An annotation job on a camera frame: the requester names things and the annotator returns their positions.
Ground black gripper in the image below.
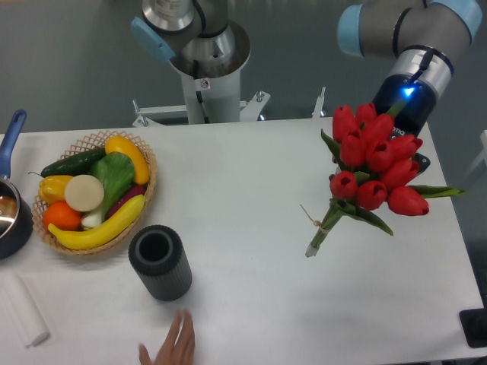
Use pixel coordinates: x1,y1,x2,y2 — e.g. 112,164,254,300
371,74,444,178

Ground red tulip bouquet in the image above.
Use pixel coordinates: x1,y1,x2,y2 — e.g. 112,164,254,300
305,103,464,258

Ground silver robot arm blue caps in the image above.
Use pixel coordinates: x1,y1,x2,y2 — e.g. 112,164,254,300
337,1,482,137

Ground bare human hand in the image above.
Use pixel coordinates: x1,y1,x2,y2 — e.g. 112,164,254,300
138,309,196,365

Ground black device at edge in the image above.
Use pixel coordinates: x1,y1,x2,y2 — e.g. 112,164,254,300
459,308,486,348

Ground purple eggplant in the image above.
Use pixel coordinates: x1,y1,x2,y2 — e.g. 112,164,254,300
106,185,146,219

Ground dark grey ribbed vase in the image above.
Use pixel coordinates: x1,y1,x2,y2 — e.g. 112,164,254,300
128,225,193,302

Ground yellow zucchini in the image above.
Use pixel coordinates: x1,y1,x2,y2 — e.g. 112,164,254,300
105,135,150,185

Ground green bok choy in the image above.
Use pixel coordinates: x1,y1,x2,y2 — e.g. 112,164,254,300
81,152,135,230

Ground woven wicker basket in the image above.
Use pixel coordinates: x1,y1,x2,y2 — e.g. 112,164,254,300
32,131,158,256

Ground green cucumber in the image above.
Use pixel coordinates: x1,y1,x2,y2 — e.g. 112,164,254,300
29,148,106,178

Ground beige round disc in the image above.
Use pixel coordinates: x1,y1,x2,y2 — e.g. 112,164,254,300
64,175,104,212

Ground long yellow squash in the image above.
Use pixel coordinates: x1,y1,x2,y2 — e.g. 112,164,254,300
48,195,145,250

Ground orange fruit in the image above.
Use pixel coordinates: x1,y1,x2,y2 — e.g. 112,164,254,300
43,202,82,231

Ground yellow bell pepper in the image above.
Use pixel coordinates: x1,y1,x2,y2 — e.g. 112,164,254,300
38,175,73,205

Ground white folded cloth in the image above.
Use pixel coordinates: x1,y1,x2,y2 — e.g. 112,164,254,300
1,274,50,348

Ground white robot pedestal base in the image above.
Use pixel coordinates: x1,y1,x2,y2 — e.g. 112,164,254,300
130,0,327,128

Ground blue handled saucepan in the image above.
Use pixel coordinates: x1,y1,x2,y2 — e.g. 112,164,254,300
1,109,33,259

